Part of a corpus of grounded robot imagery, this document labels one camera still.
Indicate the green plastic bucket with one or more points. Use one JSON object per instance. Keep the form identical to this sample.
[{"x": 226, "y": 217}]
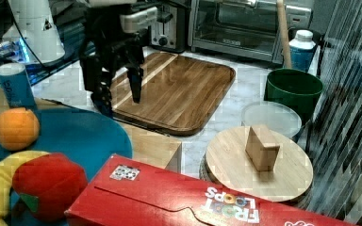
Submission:
[{"x": 295, "y": 89}]

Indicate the red plush apple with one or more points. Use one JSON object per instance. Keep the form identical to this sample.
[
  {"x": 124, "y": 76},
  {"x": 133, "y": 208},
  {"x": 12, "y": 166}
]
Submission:
[{"x": 48, "y": 185}]

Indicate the wooden cutting board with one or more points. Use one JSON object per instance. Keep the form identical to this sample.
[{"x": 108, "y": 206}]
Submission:
[{"x": 179, "y": 94}]

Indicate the blue round plate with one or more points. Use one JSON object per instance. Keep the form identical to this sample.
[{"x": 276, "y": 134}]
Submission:
[{"x": 87, "y": 138}]

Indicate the red Froot Loops cereal box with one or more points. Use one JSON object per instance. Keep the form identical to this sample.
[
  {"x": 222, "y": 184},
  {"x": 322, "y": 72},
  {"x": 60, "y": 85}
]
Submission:
[{"x": 129, "y": 193}]

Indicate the blue bottle with white cap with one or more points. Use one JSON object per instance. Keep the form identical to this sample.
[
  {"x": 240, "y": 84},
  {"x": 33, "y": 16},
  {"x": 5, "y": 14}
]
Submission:
[{"x": 302, "y": 48}]

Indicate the wooden rolling pin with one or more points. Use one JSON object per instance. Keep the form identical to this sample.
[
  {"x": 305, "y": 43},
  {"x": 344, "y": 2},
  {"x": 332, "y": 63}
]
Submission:
[{"x": 283, "y": 30}]

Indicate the silver toaster oven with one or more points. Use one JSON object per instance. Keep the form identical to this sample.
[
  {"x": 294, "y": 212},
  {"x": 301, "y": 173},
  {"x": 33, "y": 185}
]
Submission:
[{"x": 243, "y": 28}]

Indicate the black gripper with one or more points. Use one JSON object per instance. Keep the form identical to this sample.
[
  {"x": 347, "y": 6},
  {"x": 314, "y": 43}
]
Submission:
[{"x": 114, "y": 38}]

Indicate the silver black toaster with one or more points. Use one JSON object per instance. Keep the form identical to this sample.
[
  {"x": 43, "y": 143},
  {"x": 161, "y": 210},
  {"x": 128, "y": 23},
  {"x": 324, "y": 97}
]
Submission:
[{"x": 169, "y": 32}]

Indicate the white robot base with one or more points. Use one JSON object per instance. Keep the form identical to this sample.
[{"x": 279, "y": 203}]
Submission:
[{"x": 33, "y": 30}]

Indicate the orange plush fruit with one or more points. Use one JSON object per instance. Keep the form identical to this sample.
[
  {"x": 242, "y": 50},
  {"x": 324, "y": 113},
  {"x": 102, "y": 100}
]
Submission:
[{"x": 19, "y": 128}]

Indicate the clear plastic container lid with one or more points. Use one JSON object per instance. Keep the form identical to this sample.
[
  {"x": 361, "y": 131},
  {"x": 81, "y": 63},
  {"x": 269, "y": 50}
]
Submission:
[{"x": 276, "y": 117}]

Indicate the blue cylindrical can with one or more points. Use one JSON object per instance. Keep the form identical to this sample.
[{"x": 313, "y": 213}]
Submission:
[{"x": 16, "y": 86}]

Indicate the round wooden lid with handle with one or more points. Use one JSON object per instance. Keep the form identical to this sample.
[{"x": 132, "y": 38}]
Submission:
[{"x": 258, "y": 161}]

